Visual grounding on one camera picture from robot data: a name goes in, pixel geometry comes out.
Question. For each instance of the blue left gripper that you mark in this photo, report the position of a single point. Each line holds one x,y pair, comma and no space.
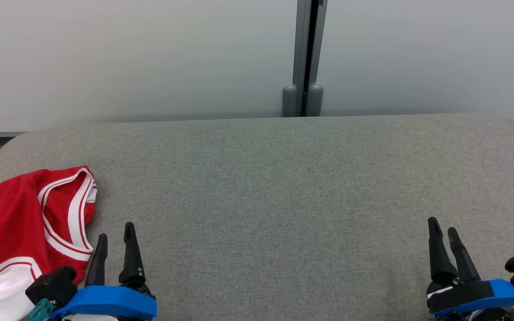
109,303

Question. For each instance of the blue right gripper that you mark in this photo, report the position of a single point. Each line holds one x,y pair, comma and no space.
471,296

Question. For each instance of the red jersey with white trim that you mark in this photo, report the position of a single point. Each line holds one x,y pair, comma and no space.
11,223

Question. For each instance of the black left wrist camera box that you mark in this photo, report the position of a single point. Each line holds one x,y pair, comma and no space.
51,285

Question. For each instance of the grey cylindrical post foot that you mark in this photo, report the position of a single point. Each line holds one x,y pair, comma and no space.
289,100
315,100

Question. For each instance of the grey metal partition post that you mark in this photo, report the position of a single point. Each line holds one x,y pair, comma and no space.
304,44

